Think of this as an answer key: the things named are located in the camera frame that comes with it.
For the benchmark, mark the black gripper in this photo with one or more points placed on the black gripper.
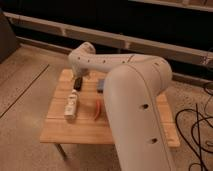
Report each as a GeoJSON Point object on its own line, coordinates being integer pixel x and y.
{"type": "Point", "coordinates": [78, 83]}

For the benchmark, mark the wooden slatted table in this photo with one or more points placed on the wooden slatted table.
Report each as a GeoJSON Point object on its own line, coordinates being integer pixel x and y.
{"type": "Point", "coordinates": [83, 129]}

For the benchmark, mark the white plastic bottle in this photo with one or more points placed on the white plastic bottle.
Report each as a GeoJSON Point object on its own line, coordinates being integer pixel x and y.
{"type": "Point", "coordinates": [71, 107]}

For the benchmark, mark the blue sponge block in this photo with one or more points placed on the blue sponge block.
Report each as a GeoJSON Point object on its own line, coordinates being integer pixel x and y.
{"type": "Point", "coordinates": [100, 85]}

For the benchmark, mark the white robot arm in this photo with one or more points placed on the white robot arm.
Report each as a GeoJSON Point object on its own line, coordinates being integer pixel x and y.
{"type": "Point", "coordinates": [131, 87]}

